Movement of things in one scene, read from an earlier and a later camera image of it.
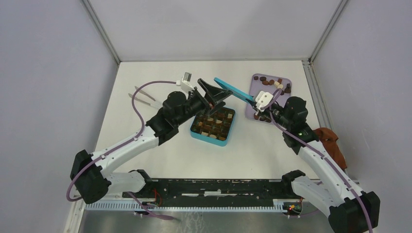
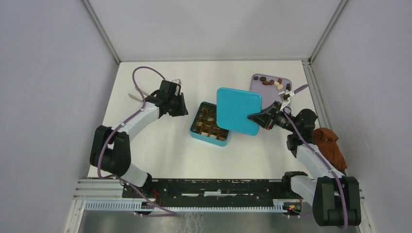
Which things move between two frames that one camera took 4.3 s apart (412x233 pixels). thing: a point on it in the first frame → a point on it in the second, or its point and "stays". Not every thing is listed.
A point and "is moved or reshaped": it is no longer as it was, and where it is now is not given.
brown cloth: [328, 138] stays
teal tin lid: [235, 91] is moved or reshaped
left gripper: [215, 95] → [182, 110]
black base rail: [158, 190] stays
